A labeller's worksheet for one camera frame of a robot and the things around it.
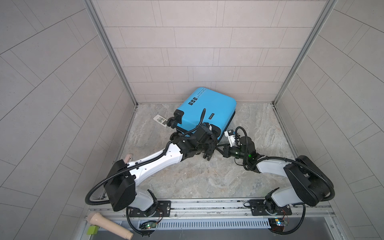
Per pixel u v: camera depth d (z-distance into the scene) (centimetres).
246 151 65
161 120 104
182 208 72
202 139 58
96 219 65
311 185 43
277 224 68
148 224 65
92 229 64
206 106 92
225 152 75
